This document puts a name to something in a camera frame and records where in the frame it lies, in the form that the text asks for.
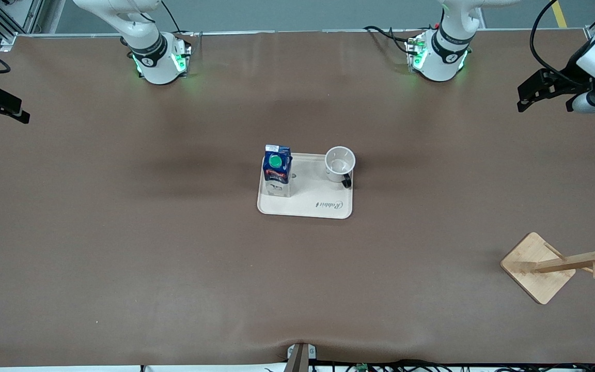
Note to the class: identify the blue milk carton green cap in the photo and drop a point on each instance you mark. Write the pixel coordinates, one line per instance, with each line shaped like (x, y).
(277, 173)

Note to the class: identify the metal table edge bracket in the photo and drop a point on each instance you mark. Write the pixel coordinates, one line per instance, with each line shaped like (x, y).
(300, 356)

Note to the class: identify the wooden mug tree stand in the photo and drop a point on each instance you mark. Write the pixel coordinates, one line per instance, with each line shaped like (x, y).
(535, 268)

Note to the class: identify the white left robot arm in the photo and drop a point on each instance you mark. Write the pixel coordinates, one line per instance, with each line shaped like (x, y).
(439, 59)

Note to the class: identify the cream plastic tray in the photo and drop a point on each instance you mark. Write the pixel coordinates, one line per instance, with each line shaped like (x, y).
(308, 204)

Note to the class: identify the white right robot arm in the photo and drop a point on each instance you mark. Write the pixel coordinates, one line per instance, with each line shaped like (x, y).
(154, 62)

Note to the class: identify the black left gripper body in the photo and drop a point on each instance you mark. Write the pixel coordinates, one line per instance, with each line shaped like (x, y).
(567, 75)

